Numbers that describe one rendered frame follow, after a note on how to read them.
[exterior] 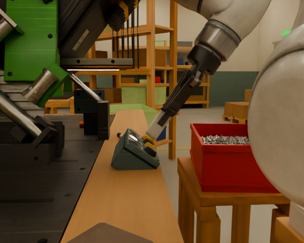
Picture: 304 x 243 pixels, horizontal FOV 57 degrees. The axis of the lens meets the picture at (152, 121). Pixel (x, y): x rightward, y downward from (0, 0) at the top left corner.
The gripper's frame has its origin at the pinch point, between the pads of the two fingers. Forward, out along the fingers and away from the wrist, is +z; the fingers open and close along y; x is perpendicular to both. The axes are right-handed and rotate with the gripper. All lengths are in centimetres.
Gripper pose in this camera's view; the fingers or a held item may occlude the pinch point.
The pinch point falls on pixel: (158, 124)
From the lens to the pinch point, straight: 67.0
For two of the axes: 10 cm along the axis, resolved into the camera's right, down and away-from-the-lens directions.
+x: -8.2, -5.6, -1.5
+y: -0.7, -1.6, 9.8
